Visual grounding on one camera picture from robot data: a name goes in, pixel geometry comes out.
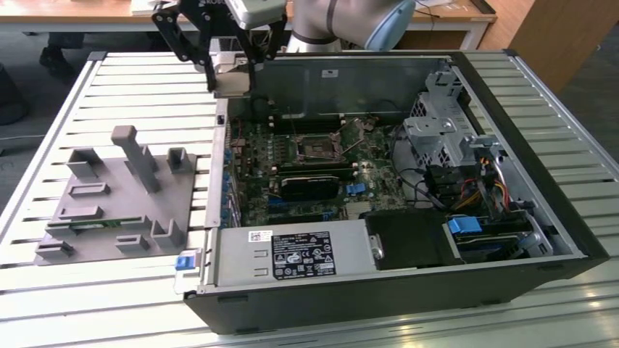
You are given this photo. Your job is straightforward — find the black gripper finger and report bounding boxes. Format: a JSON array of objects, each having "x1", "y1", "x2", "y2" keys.
[
  {"x1": 236, "y1": 15, "x2": 287, "y2": 92},
  {"x1": 151, "y1": 3, "x2": 217, "y2": 94}
]

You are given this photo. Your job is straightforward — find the silver CPU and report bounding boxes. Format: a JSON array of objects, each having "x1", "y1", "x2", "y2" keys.
[{"x1": 215, "y1": 70, "x2": 252, "y2": 99}]

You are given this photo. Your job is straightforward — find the black RAM slot bank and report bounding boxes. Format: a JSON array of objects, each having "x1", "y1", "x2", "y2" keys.
[
  {"x1": 268, "y1": 112, "x2": 339, "y2": 133},
  {"x1": 275, "y1": 165, "x2": 353, "y2": 179}
]

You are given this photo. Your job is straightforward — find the CPU socket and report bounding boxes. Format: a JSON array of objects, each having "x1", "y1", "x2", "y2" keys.
[{"x1": 293, "y1": 133, "x2": 349, "y2": 164}]

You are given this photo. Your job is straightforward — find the grey case release latch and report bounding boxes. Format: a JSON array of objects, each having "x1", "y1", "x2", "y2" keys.
[{"x1": 212, "y1": 51, "x2": 251, "y2": 75}]

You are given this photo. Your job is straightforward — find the white book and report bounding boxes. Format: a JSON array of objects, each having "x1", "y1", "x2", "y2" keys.
[{"x1": 128, "y1": 0, "x2": 159, "y2": 16}]

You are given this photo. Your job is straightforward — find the metal socket cover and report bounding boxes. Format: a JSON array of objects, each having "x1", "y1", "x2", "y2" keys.
[{"x1": 332, "y1": 116, "x2": 377, "y2": 153}]

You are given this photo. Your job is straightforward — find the green motherboard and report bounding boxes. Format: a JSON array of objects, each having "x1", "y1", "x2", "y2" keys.
[{"x1": 224, "y1": 115, "x2": 412, "y2": 228}]

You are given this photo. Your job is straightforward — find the silver drive cage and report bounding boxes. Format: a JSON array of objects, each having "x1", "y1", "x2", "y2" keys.
[{"x1": 400, "y1": 68, "x2": 508, "y2": 171}]

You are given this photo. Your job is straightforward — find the grey parts rack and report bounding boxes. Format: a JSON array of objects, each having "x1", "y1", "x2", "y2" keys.
[{"x1": 33, "y1": 125, "x2": 199, "y2": 268}]

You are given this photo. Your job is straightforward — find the silver chipset heatsink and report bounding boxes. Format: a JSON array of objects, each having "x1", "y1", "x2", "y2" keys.
[{"x1": 345, "y1": 202, "x2": 371, "y2": 220}]

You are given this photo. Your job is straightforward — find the green RAM stick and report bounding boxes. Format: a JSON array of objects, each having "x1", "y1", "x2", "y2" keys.
[{"x1": 69, "y1": 217, "x2": 144, "y2": 230}]

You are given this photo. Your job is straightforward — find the silver power supply unit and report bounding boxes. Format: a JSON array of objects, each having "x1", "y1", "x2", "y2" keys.
[{"x1": 212, "y1": 220, "x2": 377, "y2": 287}]

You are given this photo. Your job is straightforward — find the wooden cabinet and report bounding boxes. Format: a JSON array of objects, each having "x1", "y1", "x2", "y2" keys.
[{"x1": 478, "y1": 0, "x2": 619, "y2": 94}]

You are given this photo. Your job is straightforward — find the blue case latch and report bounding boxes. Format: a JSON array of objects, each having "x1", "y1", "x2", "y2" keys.
[{"x1": 173, "y1": 255, "x2": 197, "y2": 273}]

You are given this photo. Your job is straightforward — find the black fan shroud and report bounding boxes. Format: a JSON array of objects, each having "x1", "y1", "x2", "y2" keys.
[{"x1": 360, "y1": 209, "x2": 466, "y2": 271}]

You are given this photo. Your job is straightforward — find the blue disk carrier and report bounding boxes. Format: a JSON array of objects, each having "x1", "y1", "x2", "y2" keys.
[{"x1": 447, "y1": 215, "x2": 484, "y2": 236}]

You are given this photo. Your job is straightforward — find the black PC case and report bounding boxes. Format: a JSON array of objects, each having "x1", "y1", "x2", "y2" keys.
[{"x1": 181, "y1": 50, "x2": 610, "y2": 336}]

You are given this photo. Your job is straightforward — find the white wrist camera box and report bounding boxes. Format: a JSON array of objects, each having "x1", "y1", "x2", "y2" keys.
[{"x1": 227, "y1": 0, "x2": 287, "y2": 30}]

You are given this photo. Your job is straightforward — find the coloured wire bundle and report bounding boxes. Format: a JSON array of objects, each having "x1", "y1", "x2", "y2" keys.
[{"x1": 454, "y1": 177, "x2": 512, "y2": 213}]

